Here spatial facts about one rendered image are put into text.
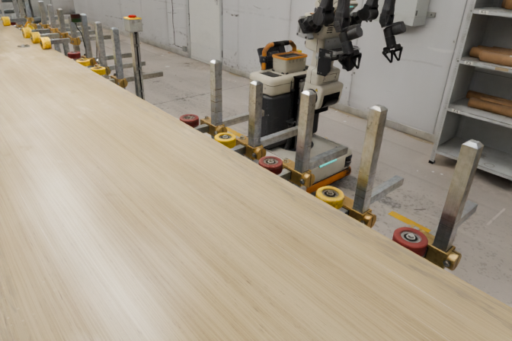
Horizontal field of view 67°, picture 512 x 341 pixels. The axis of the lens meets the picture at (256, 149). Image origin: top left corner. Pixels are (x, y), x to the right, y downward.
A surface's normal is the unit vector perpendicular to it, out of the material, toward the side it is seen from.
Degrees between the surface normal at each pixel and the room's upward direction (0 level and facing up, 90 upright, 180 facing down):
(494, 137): 90
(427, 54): 90
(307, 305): 0
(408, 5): 90
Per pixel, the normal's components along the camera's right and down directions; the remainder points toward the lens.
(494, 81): -0.76, 0.26
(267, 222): 0.04, -0.90
